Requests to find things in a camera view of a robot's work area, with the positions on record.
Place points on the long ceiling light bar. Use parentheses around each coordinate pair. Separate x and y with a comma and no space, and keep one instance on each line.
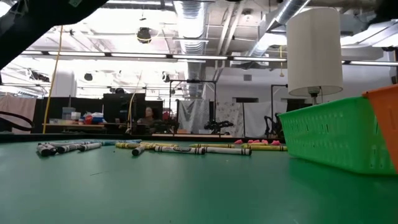
(140,55)

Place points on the gray storage bin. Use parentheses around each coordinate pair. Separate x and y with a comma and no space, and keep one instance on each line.
(68,112)

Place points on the orange plastic basket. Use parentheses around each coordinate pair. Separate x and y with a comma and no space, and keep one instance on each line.
(387,124)

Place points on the wooden background table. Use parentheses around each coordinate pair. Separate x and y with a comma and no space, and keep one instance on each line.
(202,135)

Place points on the black partition wall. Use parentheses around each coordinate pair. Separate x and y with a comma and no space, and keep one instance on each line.
(56,107)

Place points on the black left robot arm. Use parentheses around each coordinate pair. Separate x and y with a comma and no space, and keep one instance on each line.
(31,25)

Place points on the patterned white sheet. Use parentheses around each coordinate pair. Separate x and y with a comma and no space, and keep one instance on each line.
(230,116)

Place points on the wooden workbench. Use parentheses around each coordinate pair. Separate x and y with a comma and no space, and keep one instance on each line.
(74,125)

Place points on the green plastic basket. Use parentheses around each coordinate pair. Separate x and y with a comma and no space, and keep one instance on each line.
(326,137)

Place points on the blue crayon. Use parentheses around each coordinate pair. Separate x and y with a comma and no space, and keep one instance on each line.
(109,142)

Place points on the pink curtain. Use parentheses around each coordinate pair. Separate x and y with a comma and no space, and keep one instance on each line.
(18,109)

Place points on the black background robot arm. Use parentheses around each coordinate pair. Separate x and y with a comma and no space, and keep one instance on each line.
(273,126)
(217,125)

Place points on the silver ventilation duct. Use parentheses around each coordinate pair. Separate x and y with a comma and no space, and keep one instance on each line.
(191,31)
(289,9)

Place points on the plain white sheet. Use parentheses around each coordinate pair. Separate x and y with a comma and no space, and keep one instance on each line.
(258,118)

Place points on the person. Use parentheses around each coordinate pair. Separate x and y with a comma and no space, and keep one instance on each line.
(149,113)

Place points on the black ceiling dome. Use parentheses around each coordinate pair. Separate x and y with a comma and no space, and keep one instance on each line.
(144,35)

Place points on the red container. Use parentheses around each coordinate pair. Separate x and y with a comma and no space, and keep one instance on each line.
(88,119)

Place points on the blue box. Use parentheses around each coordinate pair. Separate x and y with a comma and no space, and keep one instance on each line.
(98,119)

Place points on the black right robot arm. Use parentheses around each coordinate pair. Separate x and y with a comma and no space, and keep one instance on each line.
(388,11)

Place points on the green table mat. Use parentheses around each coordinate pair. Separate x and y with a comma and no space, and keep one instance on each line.
(186,186)

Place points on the white shade wooden base lamp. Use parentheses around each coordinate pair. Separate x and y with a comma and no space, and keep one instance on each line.
(311,46)

